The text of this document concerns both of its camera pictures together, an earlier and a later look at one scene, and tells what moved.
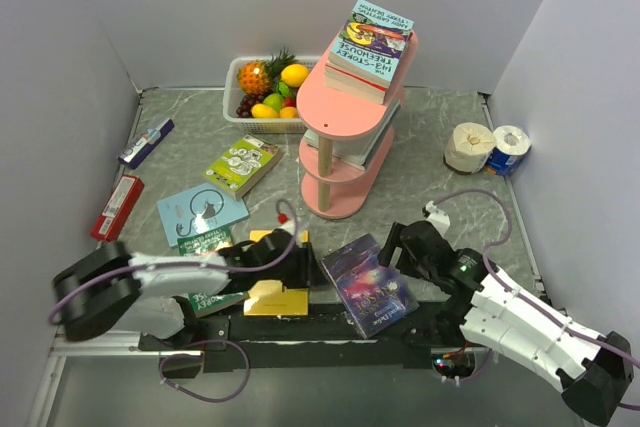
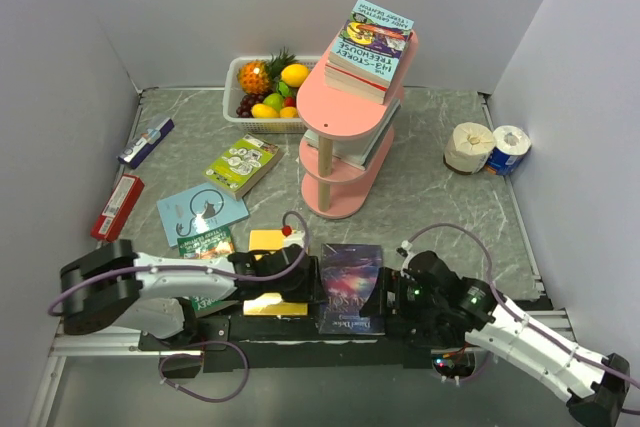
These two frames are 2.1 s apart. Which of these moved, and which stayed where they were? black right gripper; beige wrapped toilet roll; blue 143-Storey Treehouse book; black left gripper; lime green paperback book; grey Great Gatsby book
Moved: black left gripper; black right gripper
Stayed: beige wrapped toilet roll; grey Great Gatsby book; lime green paperback book; blue 143-Storey Treehouse book
